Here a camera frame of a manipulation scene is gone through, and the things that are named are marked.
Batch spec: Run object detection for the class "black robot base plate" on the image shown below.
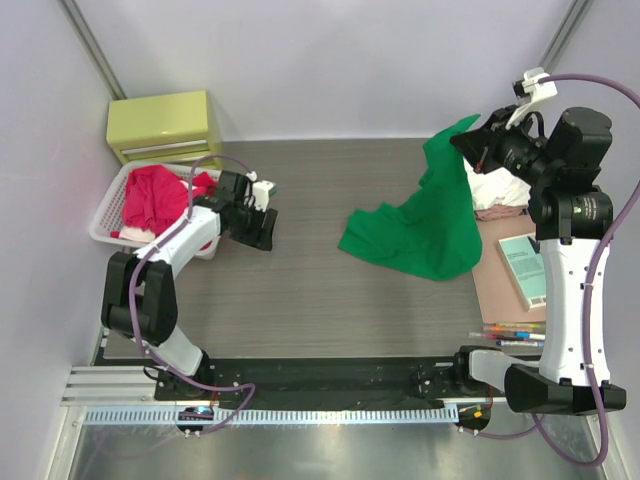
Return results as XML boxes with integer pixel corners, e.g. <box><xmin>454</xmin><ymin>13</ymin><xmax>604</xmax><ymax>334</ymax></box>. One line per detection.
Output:
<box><xmin>152</xmin><ymin>355</ymin><xmax>506</xmax><ymax>402</ymax></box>

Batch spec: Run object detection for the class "pink desk mat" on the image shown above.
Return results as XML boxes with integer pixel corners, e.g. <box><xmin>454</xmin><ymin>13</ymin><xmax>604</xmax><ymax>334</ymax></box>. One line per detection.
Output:
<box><xmin>472</xmin><ymin>215</ymin><xmax>546</xmax><ymax>325</ymax></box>

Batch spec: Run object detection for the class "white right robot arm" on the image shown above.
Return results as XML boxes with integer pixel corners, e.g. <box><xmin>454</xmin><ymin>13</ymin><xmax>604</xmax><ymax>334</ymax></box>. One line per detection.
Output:
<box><xmin>450</xmin><ymin>106</ymin><xmax>627</xmax><ymax>415</ymax></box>

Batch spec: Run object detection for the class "teal paperback book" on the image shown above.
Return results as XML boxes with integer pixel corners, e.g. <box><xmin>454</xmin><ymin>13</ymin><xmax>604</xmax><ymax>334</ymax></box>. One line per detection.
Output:
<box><xmin>497</xmin><ymin>233</ymin><xmax>546</xmax><ymax>311</ymax></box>

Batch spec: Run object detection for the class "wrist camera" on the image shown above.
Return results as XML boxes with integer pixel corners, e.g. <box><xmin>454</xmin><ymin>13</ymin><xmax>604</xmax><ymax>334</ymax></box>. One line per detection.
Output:
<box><xmin>505</xmin><ymin>67</ymin><xmax>558</xmax><ymax>130</ymax></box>
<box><xmin>244</xmin><ymin>171</ymin><xmax>276</xmax><ymax>212</ymax></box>

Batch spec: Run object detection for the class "white plastic laundry basket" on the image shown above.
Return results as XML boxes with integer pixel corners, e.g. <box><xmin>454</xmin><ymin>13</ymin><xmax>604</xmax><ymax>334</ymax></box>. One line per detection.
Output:
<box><xmin>89</xmin><ymin>161</ymin><xmax>219</xmax><ymax>248</ymax></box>

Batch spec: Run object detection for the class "blue marker pen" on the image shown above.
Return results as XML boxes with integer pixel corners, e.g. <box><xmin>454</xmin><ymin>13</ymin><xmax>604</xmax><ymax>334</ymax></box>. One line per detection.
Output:
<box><xmin>469</xmin><ymin>331</ymin><xmax>545</xmax><ymax>341</ymax></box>

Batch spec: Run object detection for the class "white folded t shirt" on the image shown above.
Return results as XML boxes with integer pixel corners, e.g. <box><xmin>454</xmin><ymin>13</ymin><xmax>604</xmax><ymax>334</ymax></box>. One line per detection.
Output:
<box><xmin>464</xmin><ymin>161</ymin><xmax>530</xmax><ymax>211</ymax></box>

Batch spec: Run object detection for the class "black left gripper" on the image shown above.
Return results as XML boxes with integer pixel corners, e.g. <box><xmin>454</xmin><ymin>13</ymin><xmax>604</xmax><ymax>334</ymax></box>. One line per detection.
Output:
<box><xmin>228</xmin><ymin>201</ymin><xmax>277</xmax><ymax>251</ymax></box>

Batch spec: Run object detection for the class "yellow highlighter pen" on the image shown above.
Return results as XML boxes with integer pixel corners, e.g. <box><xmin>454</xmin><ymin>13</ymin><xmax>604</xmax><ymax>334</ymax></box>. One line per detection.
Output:
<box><xmin>483</xmin><ymin>322</ymin><xmax>546</xmax><ymax>331</ymax></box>

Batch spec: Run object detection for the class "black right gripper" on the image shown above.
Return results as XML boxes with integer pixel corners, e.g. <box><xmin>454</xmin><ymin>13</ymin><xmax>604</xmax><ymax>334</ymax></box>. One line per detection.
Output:
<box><xmin>452</xmin><ymin>105</ymin><xmax>560</xmax><ymax>188</ymax></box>

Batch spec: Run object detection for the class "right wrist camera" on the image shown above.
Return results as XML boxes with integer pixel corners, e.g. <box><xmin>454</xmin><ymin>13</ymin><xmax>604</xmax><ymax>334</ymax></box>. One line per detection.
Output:
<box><xmin>505</xmin><ymin>67</ymin><xmax>558</xmax><ymax>130</ymax></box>

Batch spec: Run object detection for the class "white marker pen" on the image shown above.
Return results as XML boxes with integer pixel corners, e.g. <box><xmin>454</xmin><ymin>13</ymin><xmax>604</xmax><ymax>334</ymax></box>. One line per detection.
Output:
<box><xmin>495</xmin><ymin>339</ymin><xmax>544</xmax><ymax>349</ymax></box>

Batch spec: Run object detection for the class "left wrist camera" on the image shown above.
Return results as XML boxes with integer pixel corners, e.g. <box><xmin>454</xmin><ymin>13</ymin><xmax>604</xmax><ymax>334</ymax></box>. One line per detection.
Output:
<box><xmin>244</xmin><ymin>171</ymin><xmax>276</xmax><ymax>212</ymax></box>

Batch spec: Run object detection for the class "green t shirt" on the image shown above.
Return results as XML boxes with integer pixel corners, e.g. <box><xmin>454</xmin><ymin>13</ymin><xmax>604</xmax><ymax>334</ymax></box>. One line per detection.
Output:
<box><xmin>338</xmin><ymin>114</ymin><xmax>483</xmax><ymax>281</ymax></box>

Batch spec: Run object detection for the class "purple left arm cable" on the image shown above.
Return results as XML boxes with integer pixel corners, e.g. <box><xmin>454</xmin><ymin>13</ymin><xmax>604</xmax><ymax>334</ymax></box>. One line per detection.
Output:
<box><xmin>128</xmin><ymin>153</ymin><xmax>257</xmax><ymax>434</ymax></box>

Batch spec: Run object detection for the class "red t shirt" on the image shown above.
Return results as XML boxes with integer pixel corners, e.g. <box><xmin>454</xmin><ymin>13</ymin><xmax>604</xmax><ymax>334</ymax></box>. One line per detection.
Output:
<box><xmin>110</xmin><ymin>165</ymin><xmax>217</xmax><ymax>238</ymax></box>

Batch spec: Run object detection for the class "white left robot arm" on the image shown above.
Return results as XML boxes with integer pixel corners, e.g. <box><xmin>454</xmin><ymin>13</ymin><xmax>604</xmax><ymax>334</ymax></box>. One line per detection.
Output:
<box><xmin>101</xmin><ymin>170</ymin><xmax>278</xmax><ymax>400</ymax></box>

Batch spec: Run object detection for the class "orange highlighter pen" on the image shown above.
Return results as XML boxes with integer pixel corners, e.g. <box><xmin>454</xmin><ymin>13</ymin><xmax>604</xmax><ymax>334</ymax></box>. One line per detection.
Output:
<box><xmin>483</xmin><ymin>325</ymin><xmax>534</xmax><ymax>333</ymax></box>

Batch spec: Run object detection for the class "pink folded t shirt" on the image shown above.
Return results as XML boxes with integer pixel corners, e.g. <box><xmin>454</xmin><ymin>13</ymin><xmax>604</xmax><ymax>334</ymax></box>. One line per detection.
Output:
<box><xmin>475</xmin><ymin>204</ymin><xmax>527</xmax><ymax>222</ymax></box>

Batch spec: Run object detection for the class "aluminium slotted rail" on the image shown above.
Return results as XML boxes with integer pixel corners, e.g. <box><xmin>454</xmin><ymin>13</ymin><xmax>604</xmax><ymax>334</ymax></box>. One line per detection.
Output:
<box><xmin>84</xmin><ymin>404</ymin><xmax>459</xmax><ymax>427</ymax></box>

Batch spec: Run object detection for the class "yellow green drawer cabinet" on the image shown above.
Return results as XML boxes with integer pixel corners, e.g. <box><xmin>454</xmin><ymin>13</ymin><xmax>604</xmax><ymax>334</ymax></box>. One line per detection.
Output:
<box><xmin>106</xmin><ymin>90</ymin><xmax>222</xmax><ymax>165</ymax></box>

